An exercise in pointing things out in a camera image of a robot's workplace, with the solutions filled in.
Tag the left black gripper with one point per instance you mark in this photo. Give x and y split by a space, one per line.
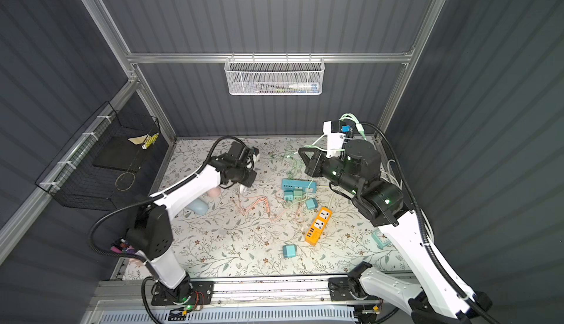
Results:
249 170

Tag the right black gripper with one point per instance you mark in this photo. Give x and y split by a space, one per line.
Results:
316 163

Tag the light green charger plug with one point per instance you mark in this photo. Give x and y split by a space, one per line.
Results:
297 195

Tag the teal charger plug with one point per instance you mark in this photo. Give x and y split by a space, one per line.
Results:
288 195

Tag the blue-grey charger plug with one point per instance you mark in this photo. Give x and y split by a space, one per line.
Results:
311 204

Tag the teal charger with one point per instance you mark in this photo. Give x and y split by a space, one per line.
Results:
289 251

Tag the pink wireless mouse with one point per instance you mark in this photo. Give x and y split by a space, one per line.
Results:
214 193

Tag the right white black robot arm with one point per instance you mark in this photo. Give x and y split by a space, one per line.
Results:
354 166

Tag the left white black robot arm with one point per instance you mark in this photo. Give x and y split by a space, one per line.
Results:
151 234

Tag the blue power strip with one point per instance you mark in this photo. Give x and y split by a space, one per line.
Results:
307 186

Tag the orange power strip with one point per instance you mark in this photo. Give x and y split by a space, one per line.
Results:
317 227

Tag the yellow sticky note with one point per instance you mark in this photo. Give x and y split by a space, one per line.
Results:
139 140

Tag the teal alarm clock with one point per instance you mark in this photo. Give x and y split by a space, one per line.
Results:
381 240

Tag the black notebook in basket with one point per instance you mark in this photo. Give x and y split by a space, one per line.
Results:
121 155

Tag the pink pen cup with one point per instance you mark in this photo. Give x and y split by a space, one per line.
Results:
121 246

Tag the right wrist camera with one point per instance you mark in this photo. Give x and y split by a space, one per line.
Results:
336 133

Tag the light blue wireless mouse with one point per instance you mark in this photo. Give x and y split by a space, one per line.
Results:
198 206

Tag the white wire mesh basket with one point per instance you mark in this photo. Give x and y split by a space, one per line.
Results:
284 77

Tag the black wire wall basket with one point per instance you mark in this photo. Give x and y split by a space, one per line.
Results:
72 180

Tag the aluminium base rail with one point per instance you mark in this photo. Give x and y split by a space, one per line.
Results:
228 292

